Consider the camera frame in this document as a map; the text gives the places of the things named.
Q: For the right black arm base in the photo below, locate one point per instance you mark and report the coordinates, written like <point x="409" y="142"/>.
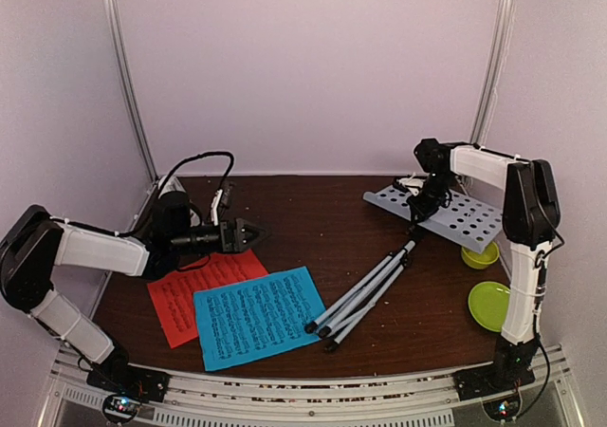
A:
<point x="509" y="369"/>

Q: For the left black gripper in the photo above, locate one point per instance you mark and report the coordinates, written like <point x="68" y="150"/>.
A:
<point x="231" y="239"/>

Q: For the blue sheet music page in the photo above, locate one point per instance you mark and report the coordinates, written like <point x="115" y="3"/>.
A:
<point x="253" y="320"/>

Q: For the aluminium corner post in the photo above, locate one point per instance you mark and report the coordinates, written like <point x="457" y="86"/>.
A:
<point x="127" y="87"/>
<point x="495" y="63"/>

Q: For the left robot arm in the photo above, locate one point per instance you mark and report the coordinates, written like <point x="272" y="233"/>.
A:
<point x="39" y="245"/>

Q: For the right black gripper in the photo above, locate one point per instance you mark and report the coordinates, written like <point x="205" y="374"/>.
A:
<point x="422" y="210"/>

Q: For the yellow-green plastic bowl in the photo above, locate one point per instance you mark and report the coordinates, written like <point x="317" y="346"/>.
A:
<point x="483" y="259"/>

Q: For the yellow-green plastic plate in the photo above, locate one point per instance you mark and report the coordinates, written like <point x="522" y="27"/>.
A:
<point x="488" y="304"/>

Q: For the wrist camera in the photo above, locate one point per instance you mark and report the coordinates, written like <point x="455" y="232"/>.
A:
<point x="411" y="184"/>
<point x="220" y="202"/>

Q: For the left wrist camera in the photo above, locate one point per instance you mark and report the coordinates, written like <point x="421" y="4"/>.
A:
<point x="220" y="202"/>

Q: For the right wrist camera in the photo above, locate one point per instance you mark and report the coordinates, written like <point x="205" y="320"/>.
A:
<point x="411" y="184"/>

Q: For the white wedge-shaped holder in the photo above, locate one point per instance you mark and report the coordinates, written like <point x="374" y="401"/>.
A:
<point x="167" y="184"/>

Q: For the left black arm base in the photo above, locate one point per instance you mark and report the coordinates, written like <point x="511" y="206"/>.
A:
<point x="115" y="374"/>

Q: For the white folding music stand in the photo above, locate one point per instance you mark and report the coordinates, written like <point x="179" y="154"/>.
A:
<point x="468" y="222"/>

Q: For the right aluminium corner post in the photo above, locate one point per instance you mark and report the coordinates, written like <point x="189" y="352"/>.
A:
<point x="495" y="63"/>

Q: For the left aluminium corner post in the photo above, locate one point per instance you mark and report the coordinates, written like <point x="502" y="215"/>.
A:
<point x="127" y="87"/>

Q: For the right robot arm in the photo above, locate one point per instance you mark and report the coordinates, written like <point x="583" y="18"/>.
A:
<point x="530" y="217"/>

